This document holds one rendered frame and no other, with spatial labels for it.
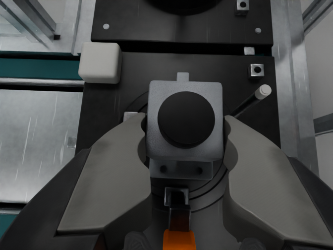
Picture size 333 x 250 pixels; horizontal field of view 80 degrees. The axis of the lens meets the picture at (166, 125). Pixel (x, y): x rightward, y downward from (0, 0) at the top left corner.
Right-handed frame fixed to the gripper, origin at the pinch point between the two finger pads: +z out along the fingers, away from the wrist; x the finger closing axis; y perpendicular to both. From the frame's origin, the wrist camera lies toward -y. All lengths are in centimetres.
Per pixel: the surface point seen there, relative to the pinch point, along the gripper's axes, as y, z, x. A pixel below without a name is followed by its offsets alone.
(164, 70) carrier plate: 0.7, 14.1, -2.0
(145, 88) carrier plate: 2.5, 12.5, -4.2
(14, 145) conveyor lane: 11.4, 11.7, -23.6
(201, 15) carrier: -5.5, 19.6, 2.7
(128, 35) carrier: -3.0, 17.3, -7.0
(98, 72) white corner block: 0.4, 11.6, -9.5
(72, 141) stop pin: 7.9, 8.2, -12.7
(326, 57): 1.1, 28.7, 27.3
